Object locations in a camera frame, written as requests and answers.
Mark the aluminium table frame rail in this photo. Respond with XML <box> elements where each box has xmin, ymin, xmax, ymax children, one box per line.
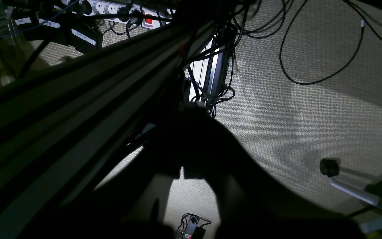
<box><xmin>0</xmin><ymin>20</ymin><xmax>215</xmax><ymax>239</ymax></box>

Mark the black looped floor cable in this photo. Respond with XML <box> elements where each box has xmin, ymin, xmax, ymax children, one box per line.
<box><xmin>279</xmin><ymin>0</ymin><xmax>365</xmax><ymax>85</ymax></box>

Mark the black power adapter stop label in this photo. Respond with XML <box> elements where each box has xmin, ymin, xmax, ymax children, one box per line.
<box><xmin>12</xmin><ymin>8</ymin><xmax>103</xmax><ymax>53</ymax></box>

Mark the small electronics board with wires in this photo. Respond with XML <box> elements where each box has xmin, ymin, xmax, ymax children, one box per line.
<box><xmin>175</xmin><ymin>213</ymin><xmax>212</xmax><ymax>239</ymax></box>

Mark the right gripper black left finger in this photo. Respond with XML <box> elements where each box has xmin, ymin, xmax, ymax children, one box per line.
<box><xmin>89</xmin><ymin>146</ymin><xmax>180</xmax><ymax>239</ymax></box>

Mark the aluminium profile leg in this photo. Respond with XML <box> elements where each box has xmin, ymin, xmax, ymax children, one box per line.
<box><xmin>189</xmin><ymin>28</ymin><xmax>235</xmax><ymax>104</ymax></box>

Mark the white power strip red switch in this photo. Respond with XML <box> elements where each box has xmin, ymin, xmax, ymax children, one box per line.
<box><xmin>70</xmin><ymin>0</ymin><xmax>176</xmax><ymax>29</ymax></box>

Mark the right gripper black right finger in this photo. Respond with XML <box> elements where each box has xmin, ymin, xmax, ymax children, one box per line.
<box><xmin>181</xmin><ymin>110</ymin><xmax>360</xmax><ymax>239</ymax></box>

